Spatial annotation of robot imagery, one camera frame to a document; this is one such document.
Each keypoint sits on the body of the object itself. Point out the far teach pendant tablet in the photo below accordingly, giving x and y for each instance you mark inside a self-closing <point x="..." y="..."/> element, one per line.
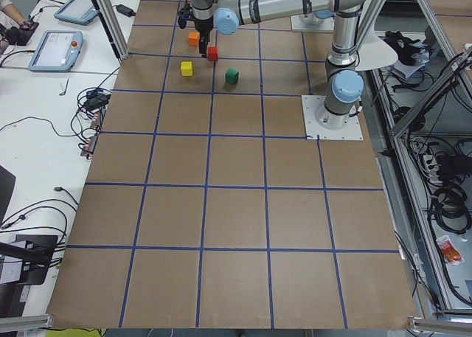
<point x="80" y="12"/>

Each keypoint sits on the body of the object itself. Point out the aluminium frame post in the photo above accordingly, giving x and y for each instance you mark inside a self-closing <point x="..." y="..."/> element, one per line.
<point x="112" y="29"/>

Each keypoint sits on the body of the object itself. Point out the black power adapter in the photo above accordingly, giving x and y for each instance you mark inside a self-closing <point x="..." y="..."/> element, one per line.
<point x="125" y="10"/>

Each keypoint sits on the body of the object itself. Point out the orange wooden block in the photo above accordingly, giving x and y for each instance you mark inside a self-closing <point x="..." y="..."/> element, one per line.
<point x="193" y="38"/>

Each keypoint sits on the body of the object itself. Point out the red wooden block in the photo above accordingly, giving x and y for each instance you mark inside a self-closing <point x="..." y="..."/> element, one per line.
<point x="212" y="53"/>

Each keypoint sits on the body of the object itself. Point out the near teach pendant tablet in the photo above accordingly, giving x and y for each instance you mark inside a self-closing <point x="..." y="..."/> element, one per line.
<point x="57" y="51"/>

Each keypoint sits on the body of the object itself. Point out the metal allen key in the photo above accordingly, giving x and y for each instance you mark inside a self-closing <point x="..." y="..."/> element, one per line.
<point x="63" y="87"/>

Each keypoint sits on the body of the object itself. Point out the teach pendant tablet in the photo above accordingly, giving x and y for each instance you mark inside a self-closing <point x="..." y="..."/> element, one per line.
<point x="80" y="12"/>
<point x="57" y="51"/>

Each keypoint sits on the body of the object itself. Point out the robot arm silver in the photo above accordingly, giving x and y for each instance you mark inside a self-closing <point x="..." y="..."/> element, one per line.
<point x="351" y="21"/>
<point x="316" y="18"/>

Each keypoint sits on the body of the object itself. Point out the yellow wooden block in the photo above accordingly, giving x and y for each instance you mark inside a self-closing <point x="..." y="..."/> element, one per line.
<point x="186" y="68"/>

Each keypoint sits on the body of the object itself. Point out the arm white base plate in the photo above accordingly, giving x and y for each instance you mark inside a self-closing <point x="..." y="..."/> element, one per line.
<point x="321" y="125"/>
<point x="300" y="23"/>

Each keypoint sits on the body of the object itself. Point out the green wooden block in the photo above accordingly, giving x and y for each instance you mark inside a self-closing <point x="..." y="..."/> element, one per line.
<point x="232" y="76"/>

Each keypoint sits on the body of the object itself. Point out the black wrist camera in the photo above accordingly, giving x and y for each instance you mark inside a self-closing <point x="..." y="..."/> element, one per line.
<point x="184" y="15"/>

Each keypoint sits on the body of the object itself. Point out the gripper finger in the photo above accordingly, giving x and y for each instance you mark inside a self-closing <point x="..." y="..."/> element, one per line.
<point x="203" y="45"/>

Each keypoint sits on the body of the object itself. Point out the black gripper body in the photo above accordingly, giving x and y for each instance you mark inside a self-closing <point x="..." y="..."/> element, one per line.
<point x="203" y="27"/>

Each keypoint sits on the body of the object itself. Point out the orange snack packet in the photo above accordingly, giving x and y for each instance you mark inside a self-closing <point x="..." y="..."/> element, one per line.
<point x="451" y="255"/>

